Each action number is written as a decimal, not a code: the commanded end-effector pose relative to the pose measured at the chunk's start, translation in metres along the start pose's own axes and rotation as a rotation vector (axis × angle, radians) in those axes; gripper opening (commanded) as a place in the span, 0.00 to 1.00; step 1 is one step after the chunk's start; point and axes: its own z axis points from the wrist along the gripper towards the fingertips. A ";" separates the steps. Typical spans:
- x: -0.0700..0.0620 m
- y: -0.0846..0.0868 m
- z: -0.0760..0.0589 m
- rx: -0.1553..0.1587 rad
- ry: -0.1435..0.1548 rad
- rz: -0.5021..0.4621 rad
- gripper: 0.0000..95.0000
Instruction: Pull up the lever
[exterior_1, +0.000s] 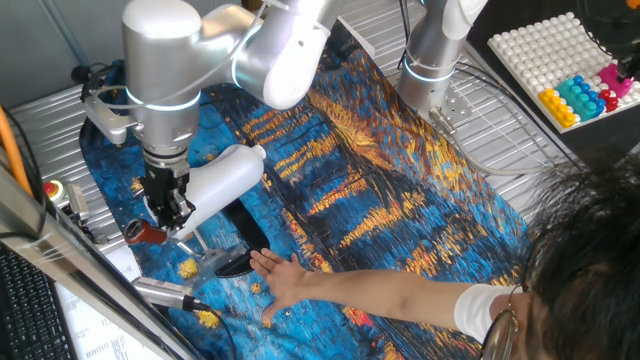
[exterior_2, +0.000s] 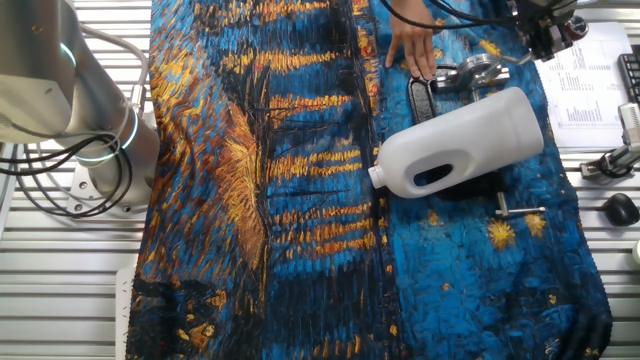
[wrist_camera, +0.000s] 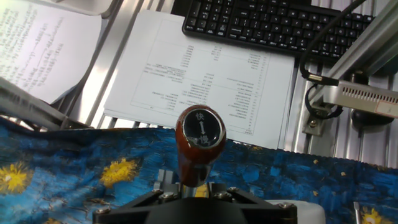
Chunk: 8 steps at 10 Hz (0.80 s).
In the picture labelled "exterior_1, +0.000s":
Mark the black clamp frame silver head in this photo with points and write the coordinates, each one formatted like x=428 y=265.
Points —
x=250 y=235

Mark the red toy brick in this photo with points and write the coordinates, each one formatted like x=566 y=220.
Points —
x=609 y=100

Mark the black-haired person head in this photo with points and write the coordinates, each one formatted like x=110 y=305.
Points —
x=590 y=260

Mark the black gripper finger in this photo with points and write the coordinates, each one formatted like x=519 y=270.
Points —
x=165 y=222
x=184 y=212

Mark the black keyboard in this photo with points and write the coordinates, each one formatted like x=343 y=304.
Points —
x=30 y=315

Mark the pink toy brick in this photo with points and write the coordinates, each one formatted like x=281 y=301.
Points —
x=615 y=80

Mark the blue toy brick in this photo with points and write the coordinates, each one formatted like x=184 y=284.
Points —
x=590 y=92

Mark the white shirt sleeve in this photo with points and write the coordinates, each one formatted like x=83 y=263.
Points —
x=475 y=310

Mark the grey switch box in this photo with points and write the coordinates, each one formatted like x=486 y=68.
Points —
x=78 y=200

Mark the slim black gripper finger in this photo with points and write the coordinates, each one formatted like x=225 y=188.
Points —
x=629 y=67

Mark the bare human hand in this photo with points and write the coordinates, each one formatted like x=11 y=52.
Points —
x=282 y=280

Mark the grey metal pole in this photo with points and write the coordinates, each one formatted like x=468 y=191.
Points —
x=62 y=30

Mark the orange tube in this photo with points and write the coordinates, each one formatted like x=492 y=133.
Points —
x=12 y=150

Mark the starry night painting cloth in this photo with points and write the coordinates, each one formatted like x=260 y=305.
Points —
x=375 y=200

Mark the white studded baseplate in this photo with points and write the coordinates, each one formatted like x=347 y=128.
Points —
x=535 y=55

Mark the printed paper sheet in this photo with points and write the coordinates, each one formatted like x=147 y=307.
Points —
x=100 y=330

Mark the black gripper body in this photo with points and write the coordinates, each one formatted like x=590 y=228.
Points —
x=165 y=187

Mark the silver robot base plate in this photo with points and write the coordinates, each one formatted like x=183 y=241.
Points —
x=452 y=110

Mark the teal toy brick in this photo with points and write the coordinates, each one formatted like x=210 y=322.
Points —
x=575 y=100

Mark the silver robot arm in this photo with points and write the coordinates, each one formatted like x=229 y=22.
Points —
x=170 y=65

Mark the red emergency stop button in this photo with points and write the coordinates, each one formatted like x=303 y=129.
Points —
x=51 y=190

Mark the aluminium frame beam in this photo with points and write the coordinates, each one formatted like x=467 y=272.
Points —
x=75 y=272

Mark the bare human forearm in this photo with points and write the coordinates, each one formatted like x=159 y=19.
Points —
x=385 y=295

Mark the yellow toy brick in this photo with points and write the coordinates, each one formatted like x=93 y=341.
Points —
x=557 y=107

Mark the metal-rimmed glasses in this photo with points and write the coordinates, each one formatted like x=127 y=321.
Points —
x=500 y=335

